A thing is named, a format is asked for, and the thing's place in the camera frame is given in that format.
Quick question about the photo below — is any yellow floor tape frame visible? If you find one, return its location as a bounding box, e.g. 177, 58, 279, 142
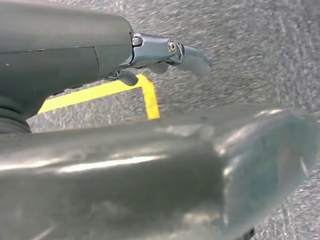
37, 73, 161, 121

